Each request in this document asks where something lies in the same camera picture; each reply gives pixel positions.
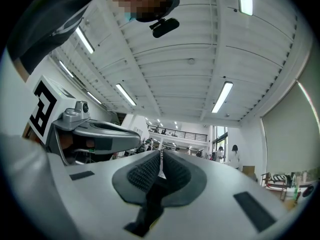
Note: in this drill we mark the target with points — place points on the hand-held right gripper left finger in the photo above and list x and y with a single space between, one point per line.
100 196

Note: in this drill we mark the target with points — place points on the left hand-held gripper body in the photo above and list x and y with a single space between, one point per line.
42 109

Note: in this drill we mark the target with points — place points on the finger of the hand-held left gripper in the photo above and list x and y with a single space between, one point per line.
117 125
122 141

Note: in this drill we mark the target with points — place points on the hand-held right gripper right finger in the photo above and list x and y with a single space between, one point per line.
212 196

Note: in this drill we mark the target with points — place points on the person's left forearm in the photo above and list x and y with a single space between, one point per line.
22 71

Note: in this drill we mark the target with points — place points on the person's left hand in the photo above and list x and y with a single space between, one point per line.
66 142

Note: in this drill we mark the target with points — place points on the brown cardboard box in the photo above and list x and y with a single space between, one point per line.
248 170

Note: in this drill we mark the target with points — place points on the dark mezzanine railing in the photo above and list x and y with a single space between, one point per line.
175 133

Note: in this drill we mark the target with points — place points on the tall window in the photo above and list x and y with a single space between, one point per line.
220 139

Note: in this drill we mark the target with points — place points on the green bottle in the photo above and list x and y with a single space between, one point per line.
297 195

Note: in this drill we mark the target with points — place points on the person's black shirt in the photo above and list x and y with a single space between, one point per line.
50 16

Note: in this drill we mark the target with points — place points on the white pod-shaped device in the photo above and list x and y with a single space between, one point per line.
308 191

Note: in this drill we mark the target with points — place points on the grey roller blind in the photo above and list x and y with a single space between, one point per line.
313 79
287 134

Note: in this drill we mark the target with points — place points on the black head camera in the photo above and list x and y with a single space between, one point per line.
166 27

